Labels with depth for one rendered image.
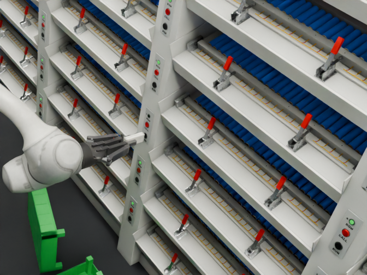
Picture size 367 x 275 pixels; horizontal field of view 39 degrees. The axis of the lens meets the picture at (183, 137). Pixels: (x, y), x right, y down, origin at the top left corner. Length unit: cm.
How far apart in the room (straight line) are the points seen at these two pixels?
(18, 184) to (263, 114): 66
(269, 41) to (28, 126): 61
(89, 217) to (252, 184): 98
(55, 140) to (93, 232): 92
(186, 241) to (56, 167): 60
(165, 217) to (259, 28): 78
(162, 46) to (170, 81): 11
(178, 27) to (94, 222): 103
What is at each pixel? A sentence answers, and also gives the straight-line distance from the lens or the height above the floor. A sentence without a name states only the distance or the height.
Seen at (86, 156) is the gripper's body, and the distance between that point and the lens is 151.
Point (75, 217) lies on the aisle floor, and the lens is 219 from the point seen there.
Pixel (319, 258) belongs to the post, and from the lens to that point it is 128.
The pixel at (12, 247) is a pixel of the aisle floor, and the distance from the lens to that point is 209.
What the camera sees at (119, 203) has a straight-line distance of 204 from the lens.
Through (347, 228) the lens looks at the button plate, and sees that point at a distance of 119.
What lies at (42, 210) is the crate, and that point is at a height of 20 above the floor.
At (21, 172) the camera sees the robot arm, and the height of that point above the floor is 64.
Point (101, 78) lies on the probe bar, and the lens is 194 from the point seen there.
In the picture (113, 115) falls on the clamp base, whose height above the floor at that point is 54.
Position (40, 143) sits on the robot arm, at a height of 77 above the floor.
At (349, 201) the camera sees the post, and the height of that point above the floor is 90.
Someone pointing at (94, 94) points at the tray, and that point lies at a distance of 193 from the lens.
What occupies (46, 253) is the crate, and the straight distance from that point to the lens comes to 193.
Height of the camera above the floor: 160
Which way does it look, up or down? 36 degrees down
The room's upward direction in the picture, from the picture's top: 13 degrees clockwise
